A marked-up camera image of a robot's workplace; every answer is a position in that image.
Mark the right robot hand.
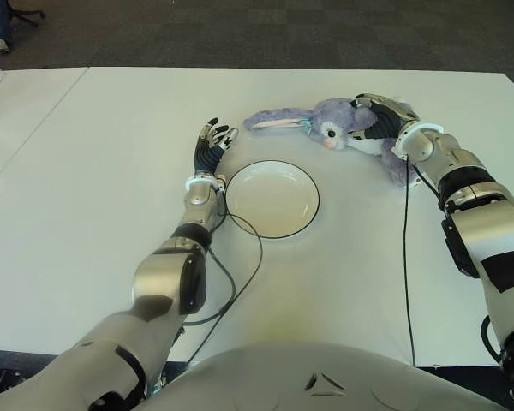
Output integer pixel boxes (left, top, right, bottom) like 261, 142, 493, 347
349, 92, 421, 141

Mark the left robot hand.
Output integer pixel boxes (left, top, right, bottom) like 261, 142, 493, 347
194, 116, 240, 176

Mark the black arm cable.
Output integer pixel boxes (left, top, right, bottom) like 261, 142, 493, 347
401, 156, 417, 368
153, 200, 265, 386

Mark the white plate black rim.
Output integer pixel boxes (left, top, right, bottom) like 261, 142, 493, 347
224, 160, 321, 240

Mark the person leg in jeans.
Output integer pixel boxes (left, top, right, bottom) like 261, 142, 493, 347
0, 0, 15, 55

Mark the black office chair base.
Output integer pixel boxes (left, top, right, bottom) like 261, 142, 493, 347
11, 7, 47, 29

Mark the grey robot torso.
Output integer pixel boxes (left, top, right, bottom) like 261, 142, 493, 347
132, 342, 514, 411

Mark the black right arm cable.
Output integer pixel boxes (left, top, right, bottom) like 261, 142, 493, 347
401, 156, 417, 368

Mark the purple plush bunny doll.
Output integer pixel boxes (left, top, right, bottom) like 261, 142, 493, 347
242, 97, 421, 190

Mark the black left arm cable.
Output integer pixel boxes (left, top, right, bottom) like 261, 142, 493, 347
153, 200, 265, 386

